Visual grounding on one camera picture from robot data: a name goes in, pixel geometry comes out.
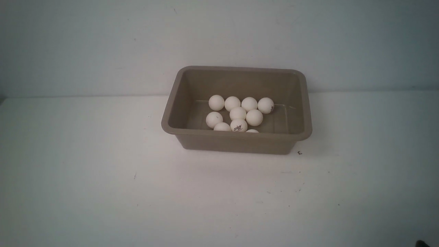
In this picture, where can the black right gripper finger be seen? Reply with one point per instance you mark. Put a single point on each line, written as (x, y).
(420, 243)

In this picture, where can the white logo ball corner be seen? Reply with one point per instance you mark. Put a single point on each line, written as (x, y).
(265, 105)
(239, 125)

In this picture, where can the white logo ball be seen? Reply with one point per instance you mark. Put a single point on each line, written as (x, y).
(216, 102)
(237, 113)

